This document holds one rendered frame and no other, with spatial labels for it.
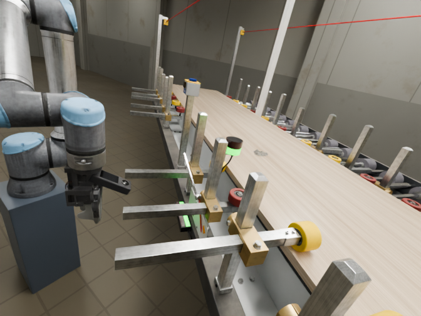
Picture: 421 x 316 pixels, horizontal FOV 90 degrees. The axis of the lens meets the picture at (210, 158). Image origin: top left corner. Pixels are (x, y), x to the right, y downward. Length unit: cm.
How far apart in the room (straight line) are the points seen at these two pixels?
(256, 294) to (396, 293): 41
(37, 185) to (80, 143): 74
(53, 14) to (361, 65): 413
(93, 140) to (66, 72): 61
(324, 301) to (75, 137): 58
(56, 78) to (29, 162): 40
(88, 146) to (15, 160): 69
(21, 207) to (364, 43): 455
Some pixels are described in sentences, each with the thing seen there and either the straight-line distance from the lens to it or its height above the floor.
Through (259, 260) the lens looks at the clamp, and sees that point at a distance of 57.
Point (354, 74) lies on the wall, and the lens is 446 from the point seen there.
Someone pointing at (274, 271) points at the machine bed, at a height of 71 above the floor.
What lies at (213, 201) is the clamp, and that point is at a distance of 80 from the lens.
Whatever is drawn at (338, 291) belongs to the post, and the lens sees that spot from 38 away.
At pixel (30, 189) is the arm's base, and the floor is 64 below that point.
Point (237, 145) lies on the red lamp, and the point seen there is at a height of 110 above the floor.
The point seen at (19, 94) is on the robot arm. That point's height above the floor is 118.
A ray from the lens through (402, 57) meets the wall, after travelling 448.
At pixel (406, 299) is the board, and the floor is 90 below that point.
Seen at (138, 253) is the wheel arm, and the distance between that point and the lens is 50.
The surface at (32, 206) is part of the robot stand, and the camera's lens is 130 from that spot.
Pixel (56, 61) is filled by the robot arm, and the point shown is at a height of 121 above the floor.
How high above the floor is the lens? 135
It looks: 25 degrees down
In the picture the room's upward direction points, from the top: 12 degrees clockwise
